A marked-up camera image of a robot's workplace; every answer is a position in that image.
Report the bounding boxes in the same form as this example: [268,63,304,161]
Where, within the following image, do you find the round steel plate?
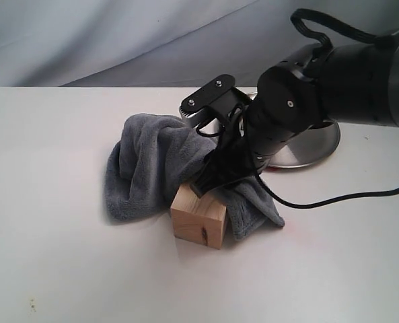
[211,89,341,169]

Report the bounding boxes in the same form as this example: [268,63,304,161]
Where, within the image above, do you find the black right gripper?
[189,133,270,198]

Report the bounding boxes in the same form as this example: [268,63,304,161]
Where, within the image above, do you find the flat black ribbon cable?
[290,7,399,51]

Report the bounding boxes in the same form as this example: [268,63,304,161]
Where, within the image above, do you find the grey fleece cloth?
[104,114,285,241]

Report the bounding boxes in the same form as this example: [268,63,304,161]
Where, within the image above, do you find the pale wooden cube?
[170,184,227,249]

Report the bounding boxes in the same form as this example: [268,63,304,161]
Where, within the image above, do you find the wrist camera with black bracket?
[179,74,252,128]

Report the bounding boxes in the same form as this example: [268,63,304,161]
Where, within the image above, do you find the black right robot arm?
[180,44,399,196]

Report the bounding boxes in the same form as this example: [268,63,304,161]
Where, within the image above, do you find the white backdrop sheet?
[0,1,399,87]

